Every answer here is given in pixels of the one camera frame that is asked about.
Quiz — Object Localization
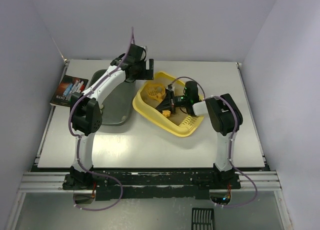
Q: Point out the orange litter scoop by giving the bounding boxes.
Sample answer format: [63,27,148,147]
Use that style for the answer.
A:
[146,83,171,118]

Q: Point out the yellow litter box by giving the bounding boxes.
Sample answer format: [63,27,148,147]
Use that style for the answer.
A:
[132,71,204,137]

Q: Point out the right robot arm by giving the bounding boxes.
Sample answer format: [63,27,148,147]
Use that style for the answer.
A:
[155,80,243,187]

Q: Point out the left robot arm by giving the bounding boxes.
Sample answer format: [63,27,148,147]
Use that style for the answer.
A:
[62,43,154,190]

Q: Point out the beige litter pellets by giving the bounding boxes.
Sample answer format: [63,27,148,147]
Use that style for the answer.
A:
[143,81,200,125]

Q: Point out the dark grey plastic tray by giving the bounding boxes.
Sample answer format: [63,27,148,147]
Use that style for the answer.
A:
[98,81,136,126]

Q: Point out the book with markers cover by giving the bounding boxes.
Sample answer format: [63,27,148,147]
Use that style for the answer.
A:
[50,75,89,107]

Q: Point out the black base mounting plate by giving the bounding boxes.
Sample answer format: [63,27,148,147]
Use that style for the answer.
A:
[62,168,241,201]

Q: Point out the black vent grille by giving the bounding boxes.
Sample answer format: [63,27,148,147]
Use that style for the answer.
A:
[191,207,215,230]

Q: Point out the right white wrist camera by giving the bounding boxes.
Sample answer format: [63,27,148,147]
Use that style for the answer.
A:
[167,84,175,92]

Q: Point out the aluminium frame rail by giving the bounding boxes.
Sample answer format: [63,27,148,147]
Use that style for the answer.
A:
[19,171,282,192]

